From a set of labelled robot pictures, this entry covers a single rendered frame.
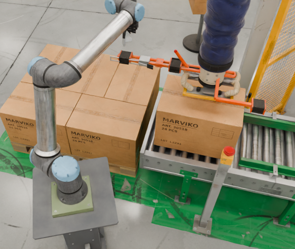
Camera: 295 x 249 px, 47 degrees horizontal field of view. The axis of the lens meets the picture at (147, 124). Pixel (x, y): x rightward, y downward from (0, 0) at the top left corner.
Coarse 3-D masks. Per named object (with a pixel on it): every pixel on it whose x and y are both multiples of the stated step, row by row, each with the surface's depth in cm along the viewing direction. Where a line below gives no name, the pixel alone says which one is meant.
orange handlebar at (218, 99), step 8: (136, 56) 235; (152, 64) 231; (160, 64) 230; (168, 64) 230; (232, 72) 227; (216, 80) 221; (216, 88) 216; (216, 96) 211; (240, 104) 209; (248, 104) 207
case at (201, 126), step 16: (176, 80) 260; (176, 96) 249; (240, 96) 251; (160, 112) 240; (176, 112) 238; (192, 112) 239; (208, 112) 240; (224, 112) 240; (240, 112) 241; (160, 128) 253; (176, 128) 249; (192, 128) 245; (208, 128) 241; (224, 128) 237; (240, 128) 233; (160, 144) 267; (176, 144) 262; (192, 144) 258; (208, 144) 253; (224, 144) 249
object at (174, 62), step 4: (172, 60) 232; (176, 60) 232; (172, 64) 229; (176, 64) 229; (180, 64) 229; (172, 68) 227; (176, 68) 227; (180, 68) 227; (172, 72) 230; (176, 72) 229; (180, 72) 231
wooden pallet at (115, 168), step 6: (12, 144) 320; (18, 144) 317; (24, 144) 315; (18, 150) 326; (24, 150) 323; (30, 150) 326; (72, 156) 311; (78, 156) 309; (114, 168) 316; (120, 168) 308; (126, 168) 305; (132, 168) 303; (126, 174) 313; (132, 174) 310
